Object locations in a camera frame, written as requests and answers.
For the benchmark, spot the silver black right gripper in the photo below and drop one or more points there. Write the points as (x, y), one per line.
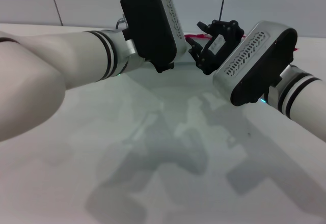
(259, 63)

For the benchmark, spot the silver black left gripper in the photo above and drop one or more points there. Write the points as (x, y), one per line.
(147, 25)

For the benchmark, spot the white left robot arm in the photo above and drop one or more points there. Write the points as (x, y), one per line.
(51, 66)

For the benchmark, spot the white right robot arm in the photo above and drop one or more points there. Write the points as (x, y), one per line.
(305, 99)

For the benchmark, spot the thin dark wall strip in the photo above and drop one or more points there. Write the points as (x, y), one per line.
(222, 5)

